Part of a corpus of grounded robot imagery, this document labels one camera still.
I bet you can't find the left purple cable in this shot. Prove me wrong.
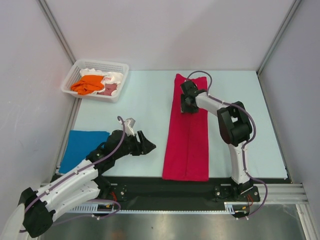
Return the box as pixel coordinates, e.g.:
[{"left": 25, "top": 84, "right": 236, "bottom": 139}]
[{"left": 19, "top": 115, "right": 126, "bottom": 233}]

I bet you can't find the white slotted cable duct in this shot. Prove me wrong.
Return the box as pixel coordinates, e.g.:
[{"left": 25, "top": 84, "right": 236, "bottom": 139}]
[{"left": 67, "top": 200, "right": 249, "bottom": 215}]

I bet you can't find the right aluminium frame post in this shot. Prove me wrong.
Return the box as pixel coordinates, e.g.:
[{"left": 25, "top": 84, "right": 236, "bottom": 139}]
[{"left": 256, "top": 0, "right": 304, "bottom": 78}]

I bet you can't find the left aluminium frame post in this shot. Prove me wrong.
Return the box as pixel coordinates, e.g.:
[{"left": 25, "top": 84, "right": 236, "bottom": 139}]
[{"left": 36, "top": 0, "right": 77, "bottom": 65}]

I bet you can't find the white t shirt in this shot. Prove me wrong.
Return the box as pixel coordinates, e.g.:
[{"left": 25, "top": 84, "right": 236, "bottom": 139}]
[{"left": 79, "top": 68, "right": 124, "bottom": 96}]

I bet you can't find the folded blue t shirt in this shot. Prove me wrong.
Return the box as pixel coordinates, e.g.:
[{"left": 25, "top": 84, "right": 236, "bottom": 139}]
[{"left": 58, "top": 130, "right": 110, "bottom": 174}]

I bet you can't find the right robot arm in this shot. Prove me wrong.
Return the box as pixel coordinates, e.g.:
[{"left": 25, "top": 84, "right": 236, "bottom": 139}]
[{"left": 180, "top": 80, "right": 256, "bottom": 201}]

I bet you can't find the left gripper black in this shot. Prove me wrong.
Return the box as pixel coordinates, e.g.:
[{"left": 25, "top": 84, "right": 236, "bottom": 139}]
[{"left": 113, "top": 130, "right": 156, "bottom": 160}]

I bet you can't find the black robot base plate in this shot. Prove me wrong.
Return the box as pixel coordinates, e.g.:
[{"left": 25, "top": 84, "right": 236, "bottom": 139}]
[{"left": 105, "top": 176, "right": 290, "bottom": 204}]

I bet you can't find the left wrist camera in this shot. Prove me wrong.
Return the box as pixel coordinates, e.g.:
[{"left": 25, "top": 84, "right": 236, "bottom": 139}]
[{"left": 124, "top": 118, "right": 136, "bottom": 136}]

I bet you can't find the white plastic basket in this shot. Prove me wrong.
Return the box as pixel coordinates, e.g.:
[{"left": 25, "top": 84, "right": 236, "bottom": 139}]
[{"left": 61, "top": 59, "right": 129, "bottom": 103}]

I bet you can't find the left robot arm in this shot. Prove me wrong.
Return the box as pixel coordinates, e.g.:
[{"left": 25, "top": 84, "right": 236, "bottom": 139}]
[{"left": 19, "top": 130, "right": 156, "bottom": 238}]

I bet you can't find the aluminium frame post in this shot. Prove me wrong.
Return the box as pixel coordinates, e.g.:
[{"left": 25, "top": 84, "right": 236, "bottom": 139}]
[
  {"left": 256, "top": 0, "right": 304, "bottom": 78},
  {"left": 36, "top": 0, "right": 77, "bottom": 65}
]

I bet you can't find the maroon t shirt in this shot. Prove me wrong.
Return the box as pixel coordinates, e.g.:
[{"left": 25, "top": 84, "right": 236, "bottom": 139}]
[{"left": 103, "top": 83, "right": 118, "bottom": 96}]

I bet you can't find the red t shirt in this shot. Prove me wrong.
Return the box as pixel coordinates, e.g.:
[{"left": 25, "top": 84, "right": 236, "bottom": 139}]
[{"left": 162, "top": 73, "right": 209, "bottom": 182}]

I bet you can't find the orange t shirt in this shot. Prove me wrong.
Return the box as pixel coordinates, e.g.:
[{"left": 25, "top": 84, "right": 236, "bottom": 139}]
[{"left": 70, "top": 75, "right": 105, "bottom": 96}]

